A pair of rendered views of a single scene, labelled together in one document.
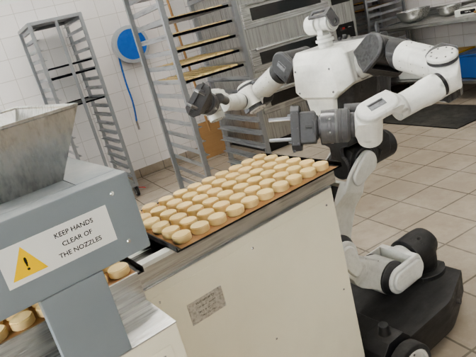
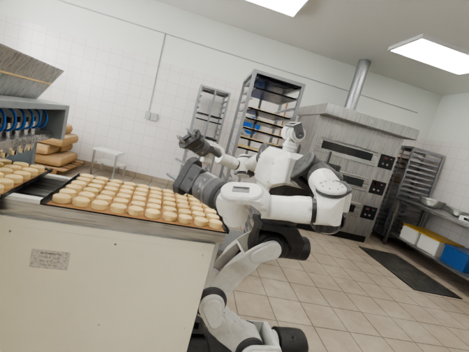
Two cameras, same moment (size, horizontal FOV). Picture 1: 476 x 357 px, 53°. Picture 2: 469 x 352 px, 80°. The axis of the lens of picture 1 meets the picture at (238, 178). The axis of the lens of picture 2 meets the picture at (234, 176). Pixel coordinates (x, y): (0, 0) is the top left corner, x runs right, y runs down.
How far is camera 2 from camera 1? 0.72 m
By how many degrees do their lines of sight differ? 17
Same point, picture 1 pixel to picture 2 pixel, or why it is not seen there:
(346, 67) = (284, 169)
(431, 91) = (297, 209)
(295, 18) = (349, 161)
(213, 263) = (73, 233)
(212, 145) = not seen: hidden behind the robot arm
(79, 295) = not seen: outside the picture
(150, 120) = not seen: hidden behind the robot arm
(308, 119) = (194, 172)
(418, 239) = (292, 338)
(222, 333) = (51, 288)
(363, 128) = (220, 202)
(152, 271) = (19, 206)
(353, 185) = (248, 259)
